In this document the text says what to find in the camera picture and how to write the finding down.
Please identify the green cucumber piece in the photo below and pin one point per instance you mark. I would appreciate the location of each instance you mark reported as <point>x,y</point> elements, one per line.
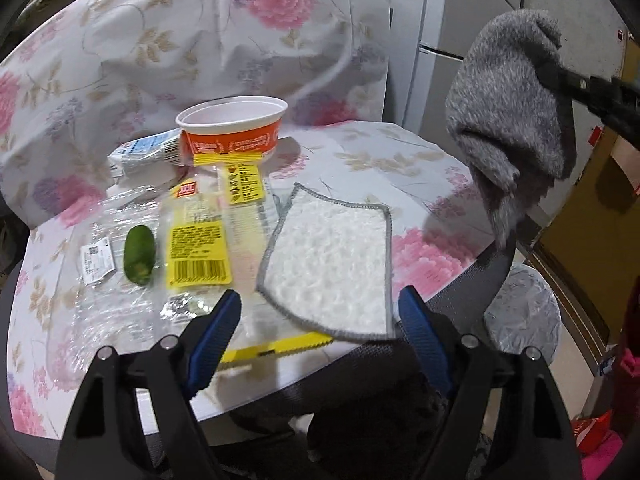
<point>138,259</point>

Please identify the orange white instant noodle cup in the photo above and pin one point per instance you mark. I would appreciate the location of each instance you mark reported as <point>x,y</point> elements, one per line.
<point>236,129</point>

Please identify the small blue white milk carton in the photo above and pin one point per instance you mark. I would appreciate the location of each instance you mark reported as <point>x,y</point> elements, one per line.
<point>133,156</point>

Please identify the clear plastic food tray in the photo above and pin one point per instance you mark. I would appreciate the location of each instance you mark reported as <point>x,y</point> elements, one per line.
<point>96,304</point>

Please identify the white grey-edged dish cloth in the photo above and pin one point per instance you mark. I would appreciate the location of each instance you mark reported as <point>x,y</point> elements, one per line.
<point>327,267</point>

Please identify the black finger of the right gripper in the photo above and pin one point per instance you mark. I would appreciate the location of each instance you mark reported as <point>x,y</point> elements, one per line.
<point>564,82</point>

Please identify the yellow labelled plastic food bag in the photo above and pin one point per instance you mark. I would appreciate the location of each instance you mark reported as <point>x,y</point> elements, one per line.
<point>215,227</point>

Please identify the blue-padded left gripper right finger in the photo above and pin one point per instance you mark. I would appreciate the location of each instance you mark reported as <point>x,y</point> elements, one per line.
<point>532,439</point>

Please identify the grey refrigerator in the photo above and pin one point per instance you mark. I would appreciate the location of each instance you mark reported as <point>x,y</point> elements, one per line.
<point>430,38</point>

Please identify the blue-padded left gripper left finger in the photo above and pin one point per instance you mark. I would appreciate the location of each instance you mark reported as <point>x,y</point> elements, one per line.
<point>103,436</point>

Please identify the grey knit sock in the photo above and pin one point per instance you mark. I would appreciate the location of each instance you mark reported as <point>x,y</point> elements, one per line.
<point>517,137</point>

